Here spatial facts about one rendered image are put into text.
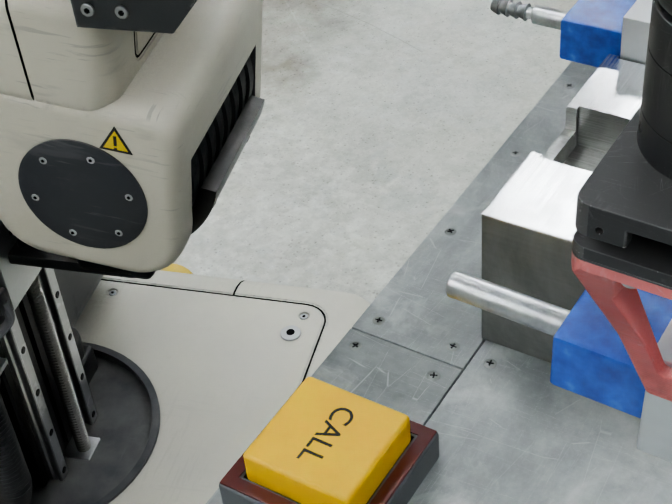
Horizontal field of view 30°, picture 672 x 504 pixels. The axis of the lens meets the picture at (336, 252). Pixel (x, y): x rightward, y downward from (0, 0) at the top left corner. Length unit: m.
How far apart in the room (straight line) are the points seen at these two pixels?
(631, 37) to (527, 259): 0.17
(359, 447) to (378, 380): 0.09
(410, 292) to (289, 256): 1.27
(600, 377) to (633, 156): 0.11
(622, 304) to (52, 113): 0.58
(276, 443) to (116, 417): 0.82
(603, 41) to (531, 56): 1.67
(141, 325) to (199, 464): 0.23
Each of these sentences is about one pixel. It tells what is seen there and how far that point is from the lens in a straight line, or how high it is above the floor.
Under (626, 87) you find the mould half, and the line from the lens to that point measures 0.74.
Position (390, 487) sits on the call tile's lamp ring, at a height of 0.82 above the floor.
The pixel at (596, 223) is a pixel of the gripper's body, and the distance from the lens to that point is 0.41.
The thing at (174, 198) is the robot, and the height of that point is 0.73.
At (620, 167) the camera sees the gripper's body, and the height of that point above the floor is 1.04.
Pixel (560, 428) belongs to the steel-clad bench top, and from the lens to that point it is 0.66.
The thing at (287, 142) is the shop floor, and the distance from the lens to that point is 2.24.
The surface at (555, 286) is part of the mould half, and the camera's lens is 0.65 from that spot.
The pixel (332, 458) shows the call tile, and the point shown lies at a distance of 0.60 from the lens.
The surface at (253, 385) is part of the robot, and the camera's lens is 1.41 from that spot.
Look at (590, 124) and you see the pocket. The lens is 0.73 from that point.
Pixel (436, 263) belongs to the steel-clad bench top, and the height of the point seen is 0.80.
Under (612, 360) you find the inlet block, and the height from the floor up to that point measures 0.95.
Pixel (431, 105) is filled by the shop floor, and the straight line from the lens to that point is 2.31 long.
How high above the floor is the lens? 1.30
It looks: 41 degrees down
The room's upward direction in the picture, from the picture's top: 6 degrees counter-clockwise
